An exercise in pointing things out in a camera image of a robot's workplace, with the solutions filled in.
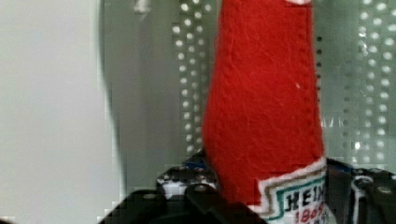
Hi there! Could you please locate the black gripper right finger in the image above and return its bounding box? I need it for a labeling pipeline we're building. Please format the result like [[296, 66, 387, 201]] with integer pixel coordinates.
[[325, 159, 396, 224]]

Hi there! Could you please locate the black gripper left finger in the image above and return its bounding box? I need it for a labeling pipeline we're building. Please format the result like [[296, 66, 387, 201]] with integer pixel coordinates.
[[156, 149, 219, 200]]

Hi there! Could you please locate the red felt ketchup bottle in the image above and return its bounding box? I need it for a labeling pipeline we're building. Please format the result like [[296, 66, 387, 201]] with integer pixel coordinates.
[[203, 0, 328, 224]]

